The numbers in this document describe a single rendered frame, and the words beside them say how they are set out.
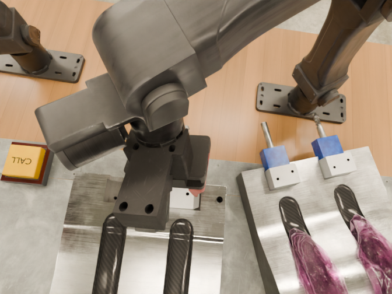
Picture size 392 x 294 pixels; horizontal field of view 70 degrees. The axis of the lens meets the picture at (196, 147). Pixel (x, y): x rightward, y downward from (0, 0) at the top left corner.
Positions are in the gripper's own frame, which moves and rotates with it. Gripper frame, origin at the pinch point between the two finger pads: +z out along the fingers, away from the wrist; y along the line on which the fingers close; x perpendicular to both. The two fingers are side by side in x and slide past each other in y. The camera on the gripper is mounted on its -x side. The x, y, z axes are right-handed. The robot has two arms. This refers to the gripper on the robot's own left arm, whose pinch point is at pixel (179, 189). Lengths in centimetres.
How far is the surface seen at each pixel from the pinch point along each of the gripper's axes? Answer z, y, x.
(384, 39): 68, 88, 147
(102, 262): 7.2, -11.9, -10.1
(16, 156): 2.0, -33.1, 5.6
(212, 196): 5.4, 4.4, 2.0
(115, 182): 4.5, -12.9, 2.7
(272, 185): 8.0, 14.6, 6.3
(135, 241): 6.4, -7.1, -6.5
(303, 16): 55, 40, 153
